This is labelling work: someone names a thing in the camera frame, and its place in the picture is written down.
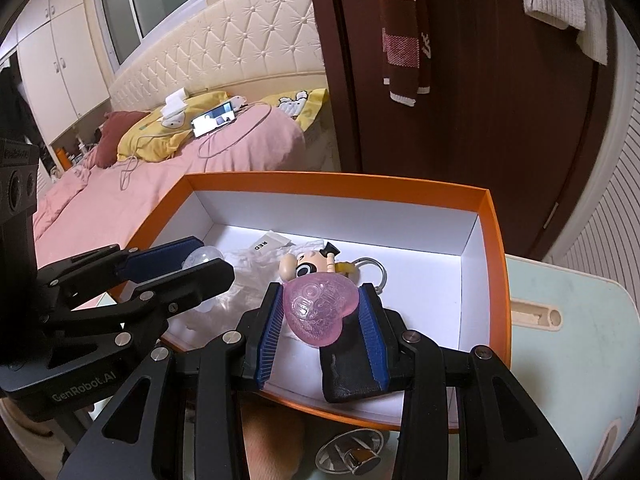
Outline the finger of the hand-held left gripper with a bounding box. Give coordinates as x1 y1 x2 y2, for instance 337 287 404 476
39 257 236 349
35 236 202 311

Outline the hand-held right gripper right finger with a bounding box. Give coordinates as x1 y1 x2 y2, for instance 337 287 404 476
357 282 583 480

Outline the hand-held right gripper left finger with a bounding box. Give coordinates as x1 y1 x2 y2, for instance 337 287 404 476
57 281 286 480

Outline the clear plastic ball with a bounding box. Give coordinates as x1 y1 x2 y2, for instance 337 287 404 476
181 246 223 273

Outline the pink translucent heart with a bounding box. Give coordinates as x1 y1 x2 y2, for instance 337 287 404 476
282 269 361 351

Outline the orange cardboard box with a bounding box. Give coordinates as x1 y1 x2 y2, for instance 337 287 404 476
97 171 512 435

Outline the cartoon printed desktop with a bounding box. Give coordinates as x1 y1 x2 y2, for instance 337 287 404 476
95 254 637 480

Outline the black pouch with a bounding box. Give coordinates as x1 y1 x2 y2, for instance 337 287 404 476
319 317 407 404

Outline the white plastic bag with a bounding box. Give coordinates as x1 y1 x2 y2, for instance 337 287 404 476
185 245 301 331

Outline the white label card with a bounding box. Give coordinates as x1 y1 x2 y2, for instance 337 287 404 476
247 230 293 256

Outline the pink blanket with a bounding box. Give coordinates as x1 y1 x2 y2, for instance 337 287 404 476
32 105 307 271

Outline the tan soft object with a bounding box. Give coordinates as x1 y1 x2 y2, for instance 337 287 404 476
240 392 321 480

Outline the large yellow pillow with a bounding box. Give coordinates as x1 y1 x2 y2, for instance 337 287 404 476
117 91 228 163

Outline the dark red pillow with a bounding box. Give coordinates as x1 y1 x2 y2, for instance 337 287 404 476
95 110 151 168

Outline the smartphone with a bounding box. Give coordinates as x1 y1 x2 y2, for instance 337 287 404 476
191 101 237 139

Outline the dark hanging clothing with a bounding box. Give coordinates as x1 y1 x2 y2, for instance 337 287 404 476
0 60 51 171

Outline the small yellow printed pillow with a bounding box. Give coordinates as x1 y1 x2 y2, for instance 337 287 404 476
260 87 328 133

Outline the white wardrobe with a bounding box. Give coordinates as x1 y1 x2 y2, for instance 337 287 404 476
0 0 113 148

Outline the cream tufted headboard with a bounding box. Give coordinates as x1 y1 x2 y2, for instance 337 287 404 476
107 0 328 113

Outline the dark brown wooden door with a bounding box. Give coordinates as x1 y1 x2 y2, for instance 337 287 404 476
304 0 616 261

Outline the white slatted panel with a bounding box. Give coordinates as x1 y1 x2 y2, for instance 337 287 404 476
542 35 640 306

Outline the striped brown knitted scarf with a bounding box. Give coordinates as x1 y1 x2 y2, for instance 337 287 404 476
372 0 435 107

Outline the cartoon figure keychain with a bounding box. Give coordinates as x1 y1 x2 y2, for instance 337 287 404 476
277 241 388 296

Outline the white cable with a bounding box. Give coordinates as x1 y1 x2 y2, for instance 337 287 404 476
117 132 161 192

